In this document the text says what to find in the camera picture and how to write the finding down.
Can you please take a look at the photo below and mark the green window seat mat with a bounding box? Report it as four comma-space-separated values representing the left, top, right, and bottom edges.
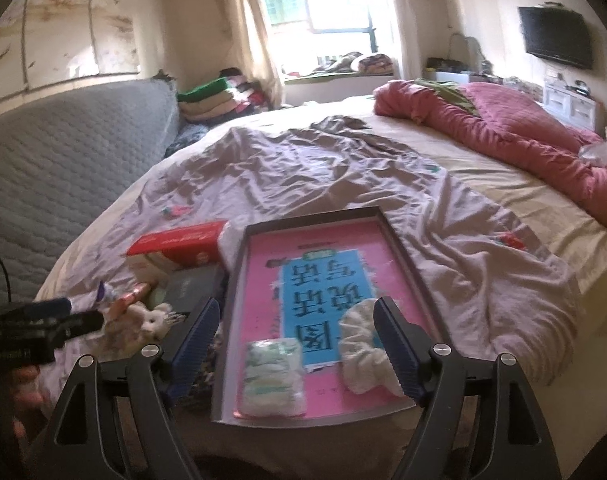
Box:
286, 72, 394, 84

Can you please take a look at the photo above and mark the white rounded chair back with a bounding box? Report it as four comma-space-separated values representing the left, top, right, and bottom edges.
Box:
451, 34, 484, 73

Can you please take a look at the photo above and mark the dark patterned cloth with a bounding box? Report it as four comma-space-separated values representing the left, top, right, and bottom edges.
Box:
166, 122, 209, 158

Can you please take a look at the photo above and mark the pink pen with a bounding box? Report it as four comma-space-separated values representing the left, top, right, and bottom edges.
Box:
106, 282, 156, 318

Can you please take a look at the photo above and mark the white green tissue pack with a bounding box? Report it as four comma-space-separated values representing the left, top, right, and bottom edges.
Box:
240, 338, 307, 418

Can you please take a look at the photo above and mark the dark hardcover book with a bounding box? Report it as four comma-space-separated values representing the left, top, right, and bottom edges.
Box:
156, 262, 229, 317

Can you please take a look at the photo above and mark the window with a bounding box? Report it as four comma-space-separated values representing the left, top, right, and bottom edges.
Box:
256, 0, 384, 81

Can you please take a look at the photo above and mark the blossom wall painting panel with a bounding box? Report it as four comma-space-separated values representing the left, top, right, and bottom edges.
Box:
88, 0, 137, 74
0, 0, 30, 107
26, 0, 97, 87

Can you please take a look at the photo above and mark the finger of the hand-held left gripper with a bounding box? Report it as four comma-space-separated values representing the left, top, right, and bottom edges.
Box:
0, 298, 73, 327
53, 309, 106, 349

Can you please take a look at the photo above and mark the red white tissue pack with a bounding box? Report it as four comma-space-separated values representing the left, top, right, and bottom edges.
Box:
126, 220, 248, 281

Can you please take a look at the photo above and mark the pink blanket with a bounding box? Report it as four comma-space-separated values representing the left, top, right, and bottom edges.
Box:
372, 80, 607, 236

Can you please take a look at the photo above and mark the pink white plush flower toy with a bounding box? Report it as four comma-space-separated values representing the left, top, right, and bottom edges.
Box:
108, 302, 189, 347

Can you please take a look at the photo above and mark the pink blue picture book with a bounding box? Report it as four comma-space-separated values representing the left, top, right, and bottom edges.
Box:
223, 217, 447, 418

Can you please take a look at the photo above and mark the clear plastic bag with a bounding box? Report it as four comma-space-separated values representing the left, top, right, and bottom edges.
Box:
578, 140, 607, 167

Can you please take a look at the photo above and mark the purple wrinkled bed sheet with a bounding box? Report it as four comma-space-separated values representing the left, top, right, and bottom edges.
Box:
36, 115, 584, 411

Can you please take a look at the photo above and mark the pile of patterned bedding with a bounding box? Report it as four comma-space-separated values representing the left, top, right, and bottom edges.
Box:
316, 51, 397, 78

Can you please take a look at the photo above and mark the black wall television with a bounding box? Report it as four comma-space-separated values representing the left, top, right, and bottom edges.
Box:
517, 6, 595, 71

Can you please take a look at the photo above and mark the white fluffy scrunchie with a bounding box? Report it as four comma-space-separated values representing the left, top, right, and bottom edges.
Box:
339, 299, 409, 400

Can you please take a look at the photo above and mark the stack of folded clothes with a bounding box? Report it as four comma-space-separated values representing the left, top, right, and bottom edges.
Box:
177, 67, 274, 123

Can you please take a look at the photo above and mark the cream curtain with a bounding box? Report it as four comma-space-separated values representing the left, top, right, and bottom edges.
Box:
222, 0, 285, 111
378, 0, 420, 81

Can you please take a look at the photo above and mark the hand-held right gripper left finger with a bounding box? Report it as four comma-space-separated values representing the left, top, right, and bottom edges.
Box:
36, 296, 222, 480

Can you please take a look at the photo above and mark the grey shallow cardboard box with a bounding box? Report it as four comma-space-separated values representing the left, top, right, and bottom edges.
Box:
210, 206, 454, 428

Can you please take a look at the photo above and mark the grey quilted headboard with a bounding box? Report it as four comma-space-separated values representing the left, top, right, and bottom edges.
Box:
0, 77, 181, 306

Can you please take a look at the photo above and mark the green cloth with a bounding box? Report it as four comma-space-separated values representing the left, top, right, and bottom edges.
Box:
416, 78, 481, 117

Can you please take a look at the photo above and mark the white drawer cabinet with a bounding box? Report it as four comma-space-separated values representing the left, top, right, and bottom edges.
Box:
543, 72, 600, 131

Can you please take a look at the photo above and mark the person's left hand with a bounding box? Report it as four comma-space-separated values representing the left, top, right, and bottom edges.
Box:
10, 364, 48, 441

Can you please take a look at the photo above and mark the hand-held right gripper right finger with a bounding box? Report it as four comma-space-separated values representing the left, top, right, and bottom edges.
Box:
373, 296, 564, 480

